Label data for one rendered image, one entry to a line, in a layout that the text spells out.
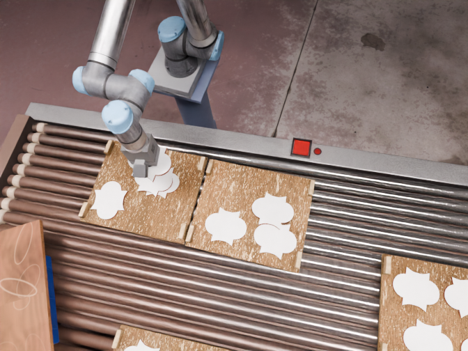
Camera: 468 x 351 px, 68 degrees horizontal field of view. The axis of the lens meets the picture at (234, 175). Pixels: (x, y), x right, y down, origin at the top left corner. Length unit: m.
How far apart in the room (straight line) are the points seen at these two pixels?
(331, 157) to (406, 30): 1.96
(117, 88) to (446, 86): 2.45
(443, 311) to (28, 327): 1.31
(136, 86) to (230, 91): 1.73
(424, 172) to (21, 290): 1.47
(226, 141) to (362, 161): 0.54
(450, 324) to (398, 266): 0.22
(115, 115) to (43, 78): 2.34
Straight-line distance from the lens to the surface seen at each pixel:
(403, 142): 2.63
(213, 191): 1.32
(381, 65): 2.95
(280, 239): 1.25
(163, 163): 1.18
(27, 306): 1.35
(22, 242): 1.40
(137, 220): 1.35
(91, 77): 1.06
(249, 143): 1.41
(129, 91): 0.99
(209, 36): 1.41
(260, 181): 1.32
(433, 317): 1.35
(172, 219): 1.32
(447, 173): 1.53
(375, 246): 1.34
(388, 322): 1.30
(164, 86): 1.61
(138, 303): 1.32
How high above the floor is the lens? 2.17
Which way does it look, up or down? 68 degrees down
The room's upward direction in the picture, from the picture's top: 10 degrees counter-clockwise
